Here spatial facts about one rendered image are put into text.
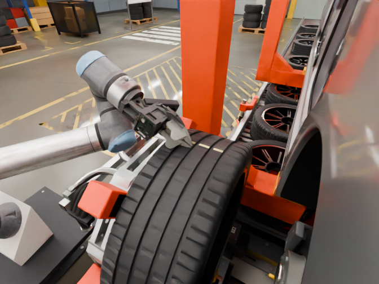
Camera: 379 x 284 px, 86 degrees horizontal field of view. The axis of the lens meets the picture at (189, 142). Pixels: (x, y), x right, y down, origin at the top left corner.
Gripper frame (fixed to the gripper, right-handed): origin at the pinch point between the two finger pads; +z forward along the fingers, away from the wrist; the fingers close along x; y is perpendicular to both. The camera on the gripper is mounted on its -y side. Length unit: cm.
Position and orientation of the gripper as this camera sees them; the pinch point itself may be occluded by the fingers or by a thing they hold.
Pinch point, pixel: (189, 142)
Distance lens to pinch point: 57.1
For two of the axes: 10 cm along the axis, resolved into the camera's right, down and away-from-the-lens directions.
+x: 4.6, -5.9, -6.6
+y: -4.6, 4.8, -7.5
